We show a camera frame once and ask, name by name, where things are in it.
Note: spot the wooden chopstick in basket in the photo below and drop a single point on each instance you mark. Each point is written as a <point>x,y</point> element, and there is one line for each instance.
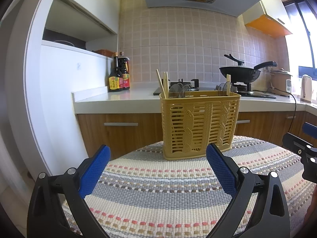
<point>160,84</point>

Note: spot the short wooden chopstick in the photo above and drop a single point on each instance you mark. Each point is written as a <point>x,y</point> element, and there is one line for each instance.
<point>228,84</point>

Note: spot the black wok pan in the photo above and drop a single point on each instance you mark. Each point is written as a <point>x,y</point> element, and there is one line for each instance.
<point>245,74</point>

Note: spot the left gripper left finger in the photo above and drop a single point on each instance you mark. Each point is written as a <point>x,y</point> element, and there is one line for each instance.
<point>46,216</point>

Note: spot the yellow plastic utensil basket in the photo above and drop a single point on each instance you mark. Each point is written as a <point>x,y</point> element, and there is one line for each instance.
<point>191,123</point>

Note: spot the rice cooker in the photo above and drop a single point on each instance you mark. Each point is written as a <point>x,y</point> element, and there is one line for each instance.
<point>281,82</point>

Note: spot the window frame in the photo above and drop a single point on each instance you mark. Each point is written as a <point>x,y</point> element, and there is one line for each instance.
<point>301,44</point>

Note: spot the striped woven table mat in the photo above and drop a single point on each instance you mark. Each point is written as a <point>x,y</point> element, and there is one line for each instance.
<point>143,195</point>

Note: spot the dark soy sauce bottle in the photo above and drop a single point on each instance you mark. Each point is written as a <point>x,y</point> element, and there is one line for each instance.
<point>115,77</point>

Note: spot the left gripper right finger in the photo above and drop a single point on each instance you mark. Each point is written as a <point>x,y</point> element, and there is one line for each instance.
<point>269,217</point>

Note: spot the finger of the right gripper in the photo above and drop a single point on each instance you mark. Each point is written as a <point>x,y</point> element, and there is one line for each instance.
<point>310,130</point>
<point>296,145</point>

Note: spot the beige electric kettle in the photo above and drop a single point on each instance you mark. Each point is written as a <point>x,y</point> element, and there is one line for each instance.
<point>306,88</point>

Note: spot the black gas stove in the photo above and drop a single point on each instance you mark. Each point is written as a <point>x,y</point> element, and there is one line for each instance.
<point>242,89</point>

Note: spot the red label sauce bottle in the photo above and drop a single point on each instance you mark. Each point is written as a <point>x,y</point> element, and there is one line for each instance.
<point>123,65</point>

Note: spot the orange upper cabinet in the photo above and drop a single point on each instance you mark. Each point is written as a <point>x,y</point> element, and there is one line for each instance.
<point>269,17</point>

